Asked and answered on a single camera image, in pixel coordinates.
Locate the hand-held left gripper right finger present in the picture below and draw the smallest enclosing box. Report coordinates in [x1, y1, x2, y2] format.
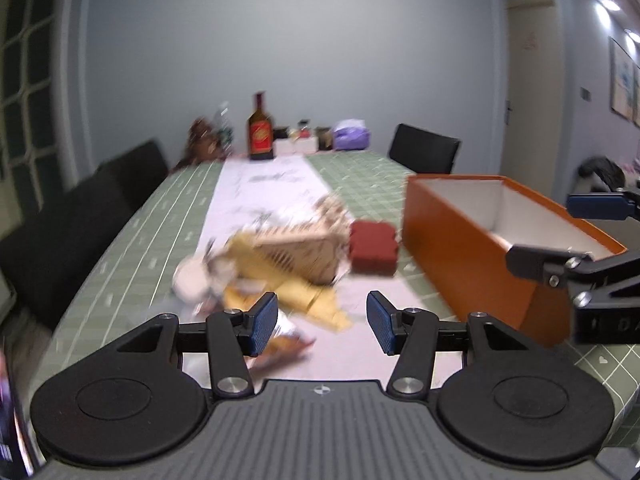
[366, 290, 551, 403]

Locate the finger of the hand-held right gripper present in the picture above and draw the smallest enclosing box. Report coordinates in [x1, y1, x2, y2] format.
[566, 187, 640, 221]
[506, 242, 640, 308]

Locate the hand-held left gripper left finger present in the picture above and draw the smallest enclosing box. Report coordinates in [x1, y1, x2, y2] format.
[102, 291, 279, 401]

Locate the yellow cloth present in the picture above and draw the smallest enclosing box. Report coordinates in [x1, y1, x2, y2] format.
[222, 232, 353, 333]

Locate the cream round cloth pad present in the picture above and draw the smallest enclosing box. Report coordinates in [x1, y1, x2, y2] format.
[172, 255, 226, 307]

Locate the orange cardboard box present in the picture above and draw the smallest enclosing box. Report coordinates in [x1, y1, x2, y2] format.
[402, 174, 628, 348]

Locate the red sponge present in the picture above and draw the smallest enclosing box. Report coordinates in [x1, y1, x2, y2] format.
[348, 220, 399, 277]

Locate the brown patterned tissue box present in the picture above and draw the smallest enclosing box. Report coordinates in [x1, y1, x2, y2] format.
[252, 210, 351, 283]

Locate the cream fluffy knitted toy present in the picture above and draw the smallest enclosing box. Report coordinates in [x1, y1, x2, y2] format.
[314, 194, 351, 233]

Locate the cream plain door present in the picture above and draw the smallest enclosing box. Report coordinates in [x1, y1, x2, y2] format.
[502, 0, 561, 196]

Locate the white printed table runner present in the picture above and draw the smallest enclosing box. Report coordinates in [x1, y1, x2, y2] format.
[150, 154, 451, 391]

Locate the black chair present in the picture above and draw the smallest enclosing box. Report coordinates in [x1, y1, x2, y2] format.
[97, 140, 170, 211]
[0, 167, 133, 331]
[388, 123, 462, 175]

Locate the white low box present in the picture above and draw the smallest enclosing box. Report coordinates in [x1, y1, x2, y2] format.
[274, 136, 319, 156]

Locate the brown liquor bottle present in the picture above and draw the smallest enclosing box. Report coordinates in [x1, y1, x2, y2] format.
[247, 91, 275, 162]

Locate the purple tissue pack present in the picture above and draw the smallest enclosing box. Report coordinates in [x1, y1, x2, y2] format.
[332, 119, 372, 152]

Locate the brown ceramic jar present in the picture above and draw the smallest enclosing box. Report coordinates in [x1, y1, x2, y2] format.
[182, 117, 226, 166]

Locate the clear water bottle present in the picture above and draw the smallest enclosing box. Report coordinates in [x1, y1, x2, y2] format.
[215, 102, 236, 148]

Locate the glass paned door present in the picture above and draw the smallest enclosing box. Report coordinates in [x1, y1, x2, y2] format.
[0, 0, 76, 221]

